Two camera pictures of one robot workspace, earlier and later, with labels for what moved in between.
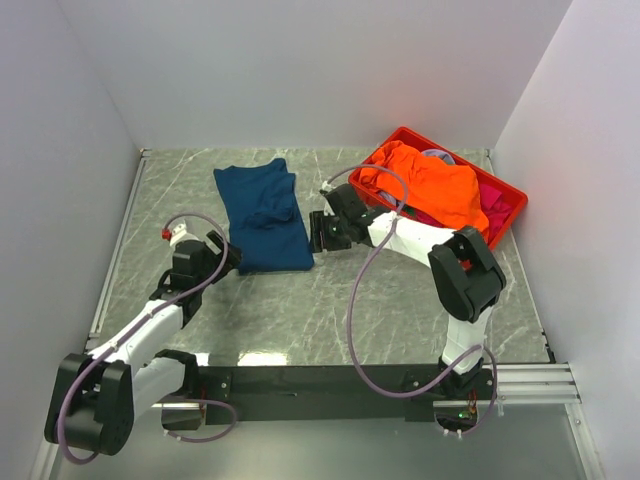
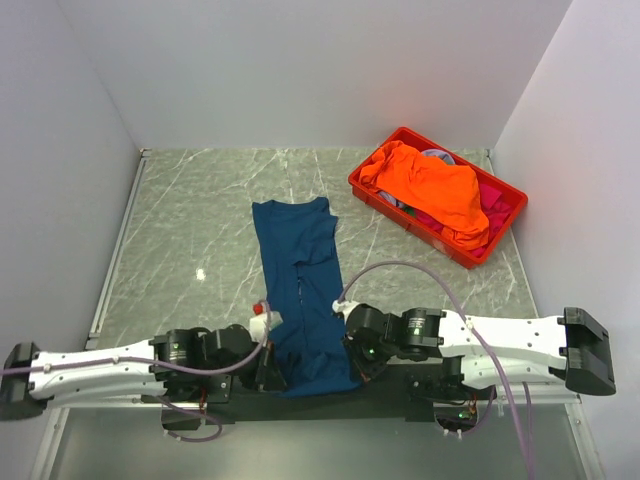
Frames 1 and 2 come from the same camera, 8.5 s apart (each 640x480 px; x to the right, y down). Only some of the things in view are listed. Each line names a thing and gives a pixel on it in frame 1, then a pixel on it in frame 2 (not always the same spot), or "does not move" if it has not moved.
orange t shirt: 444,193 does not move
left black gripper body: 214,261 → 214,363
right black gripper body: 335,236 → 370,360
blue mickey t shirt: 262,217 → 304,293
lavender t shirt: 439,153 does not move
